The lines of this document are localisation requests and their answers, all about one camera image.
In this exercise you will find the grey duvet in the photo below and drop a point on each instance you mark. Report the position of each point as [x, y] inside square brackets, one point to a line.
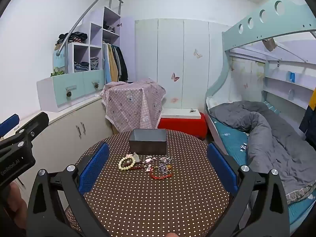
[272, 144]

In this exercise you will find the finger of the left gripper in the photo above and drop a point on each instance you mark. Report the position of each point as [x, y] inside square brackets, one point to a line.
[28, 132]
[9, 124]

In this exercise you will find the white wardrobe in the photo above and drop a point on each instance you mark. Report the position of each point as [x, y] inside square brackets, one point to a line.
[183, 56]

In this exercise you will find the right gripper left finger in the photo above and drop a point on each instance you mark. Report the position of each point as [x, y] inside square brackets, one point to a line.
[46, 216]

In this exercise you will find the brown polka dot tablecloth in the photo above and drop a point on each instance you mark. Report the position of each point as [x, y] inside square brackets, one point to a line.
[139, 203]

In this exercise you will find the beige low cabinet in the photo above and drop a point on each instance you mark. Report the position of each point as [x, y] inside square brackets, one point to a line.
[69, 134]

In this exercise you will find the person's left hand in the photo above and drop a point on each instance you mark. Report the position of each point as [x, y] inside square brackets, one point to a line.
[12, 197]

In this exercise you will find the green jade pendant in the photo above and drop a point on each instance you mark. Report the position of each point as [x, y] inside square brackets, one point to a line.
[136, 157]

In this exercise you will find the pink checkered cloth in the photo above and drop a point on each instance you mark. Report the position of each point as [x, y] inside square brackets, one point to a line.
[133, 106]

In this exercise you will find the lilac cube shelf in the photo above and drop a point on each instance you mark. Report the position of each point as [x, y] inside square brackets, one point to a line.
[99, 25]

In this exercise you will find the teal bed sheet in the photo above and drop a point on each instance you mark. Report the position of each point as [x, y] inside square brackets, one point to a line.
[232, 140]

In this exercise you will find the grey metal box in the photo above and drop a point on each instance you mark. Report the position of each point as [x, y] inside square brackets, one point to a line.
[148, 142]

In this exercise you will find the hanging clothes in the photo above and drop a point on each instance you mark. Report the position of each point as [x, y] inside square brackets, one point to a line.
[114, 66]

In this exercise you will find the teal drawer unit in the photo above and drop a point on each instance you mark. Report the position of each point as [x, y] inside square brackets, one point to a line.
[57, 93]

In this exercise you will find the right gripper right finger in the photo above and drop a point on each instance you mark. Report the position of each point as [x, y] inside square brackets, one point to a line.
[257, 204]

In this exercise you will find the red storage ottoman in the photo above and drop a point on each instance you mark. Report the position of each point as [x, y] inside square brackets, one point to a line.
[189, 121]

